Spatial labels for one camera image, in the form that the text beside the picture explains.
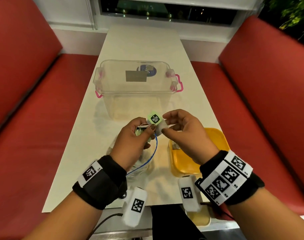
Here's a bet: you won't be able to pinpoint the yellow tray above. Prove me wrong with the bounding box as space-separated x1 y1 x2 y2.
168 127 231 178

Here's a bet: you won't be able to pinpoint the green leafy plant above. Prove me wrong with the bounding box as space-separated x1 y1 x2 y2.
260 0 304 40

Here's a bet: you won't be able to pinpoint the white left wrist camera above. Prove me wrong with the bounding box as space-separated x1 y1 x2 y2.
122 187 148 228

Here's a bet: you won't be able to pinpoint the dark glass window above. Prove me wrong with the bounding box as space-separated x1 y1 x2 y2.
99 0 238 25

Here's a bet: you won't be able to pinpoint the black left wristband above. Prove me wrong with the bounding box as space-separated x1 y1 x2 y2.
72 155 128 211

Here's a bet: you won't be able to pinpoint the red bench seat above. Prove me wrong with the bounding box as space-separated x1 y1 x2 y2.
191 15 304 215
0 0 99 240

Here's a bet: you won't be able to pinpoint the person's black trousers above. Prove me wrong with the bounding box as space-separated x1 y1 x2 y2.
151 205 200 240

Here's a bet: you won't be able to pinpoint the person's left hand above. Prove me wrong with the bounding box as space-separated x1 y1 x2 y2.
109 117 158 172

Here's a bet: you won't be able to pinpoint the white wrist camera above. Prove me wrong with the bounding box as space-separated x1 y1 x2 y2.
178 176 203 213
122 187 148 228

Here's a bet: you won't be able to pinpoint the person's right forearm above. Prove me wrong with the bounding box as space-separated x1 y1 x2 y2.
226 187 304 240

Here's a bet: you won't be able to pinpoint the clear storage box pink handles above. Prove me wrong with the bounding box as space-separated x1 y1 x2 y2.
93 59 184 121

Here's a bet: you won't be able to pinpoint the black right camera cable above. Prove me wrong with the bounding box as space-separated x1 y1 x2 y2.
202 202 235 220

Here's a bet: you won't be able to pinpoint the yellow lid under table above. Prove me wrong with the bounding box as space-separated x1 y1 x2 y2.
186 207 212 227

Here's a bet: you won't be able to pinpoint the black wristband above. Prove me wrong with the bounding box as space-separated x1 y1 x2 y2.
72 155 128 211
195 150 265 207

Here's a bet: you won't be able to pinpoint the black right wristband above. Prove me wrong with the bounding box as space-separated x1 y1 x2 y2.
195 150 265 207

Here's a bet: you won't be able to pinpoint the clear zip bag blue seal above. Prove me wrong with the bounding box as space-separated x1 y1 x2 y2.
106 132 159 183

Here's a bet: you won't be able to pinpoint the person's left forearm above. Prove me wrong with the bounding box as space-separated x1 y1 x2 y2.
23 191 102 240

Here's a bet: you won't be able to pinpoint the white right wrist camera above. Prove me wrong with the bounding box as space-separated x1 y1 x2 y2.
178 176 203 213

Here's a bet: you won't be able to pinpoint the person's right hand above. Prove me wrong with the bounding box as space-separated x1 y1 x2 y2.
162 109 220 165

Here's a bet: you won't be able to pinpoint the tea bags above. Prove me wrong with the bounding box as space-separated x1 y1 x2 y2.
134 123 153 143

